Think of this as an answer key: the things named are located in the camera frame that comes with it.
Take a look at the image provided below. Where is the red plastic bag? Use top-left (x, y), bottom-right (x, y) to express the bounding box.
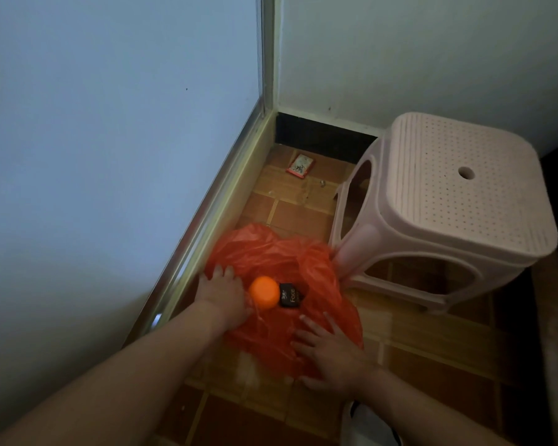
top-left (203, 222), bottom-right (365, 380)

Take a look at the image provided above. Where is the white right slipper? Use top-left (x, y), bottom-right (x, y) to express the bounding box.
top-left (342, 400), bottom-right (404, 446)

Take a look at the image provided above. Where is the person's left hand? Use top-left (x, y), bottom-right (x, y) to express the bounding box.
top-left (195, 264), bottom-right (255, 331)

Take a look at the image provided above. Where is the small black object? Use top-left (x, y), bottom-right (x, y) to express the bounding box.
top-left (278, 282), bottom-right (304, 310)

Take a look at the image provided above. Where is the small red bordered card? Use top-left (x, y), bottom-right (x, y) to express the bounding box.
top-left (286, 152), bottom-right (316, 180)

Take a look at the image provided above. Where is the person's right forearm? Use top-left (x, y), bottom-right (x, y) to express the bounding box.
top-left (360, 366), bottom-right (517, 446)

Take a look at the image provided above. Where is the small orange fruit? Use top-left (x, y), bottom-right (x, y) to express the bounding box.
top-left (249, 276), bottom-right (281, 312)

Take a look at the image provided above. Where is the person's right hand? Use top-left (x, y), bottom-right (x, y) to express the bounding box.
top-left (290, 312), bottom-right (378, 401)

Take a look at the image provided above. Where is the person's left forearm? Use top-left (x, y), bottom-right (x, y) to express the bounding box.
top-left (0, 299), bottom-right (231, 446)

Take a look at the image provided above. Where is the pale pink plastic stool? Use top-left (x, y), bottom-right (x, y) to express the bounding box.
top-left (329, 111), bottom-right (558, 317)

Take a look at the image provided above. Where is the white sliding door wardrobe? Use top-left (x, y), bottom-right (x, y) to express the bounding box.
top-left (0, 0), bottom-right (278, 443)

